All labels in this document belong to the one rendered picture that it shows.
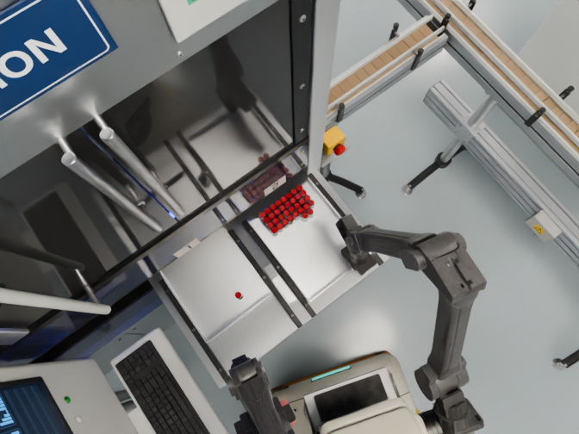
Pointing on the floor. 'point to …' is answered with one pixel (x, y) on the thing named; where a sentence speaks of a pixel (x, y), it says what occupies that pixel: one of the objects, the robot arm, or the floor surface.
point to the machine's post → (320, 76)
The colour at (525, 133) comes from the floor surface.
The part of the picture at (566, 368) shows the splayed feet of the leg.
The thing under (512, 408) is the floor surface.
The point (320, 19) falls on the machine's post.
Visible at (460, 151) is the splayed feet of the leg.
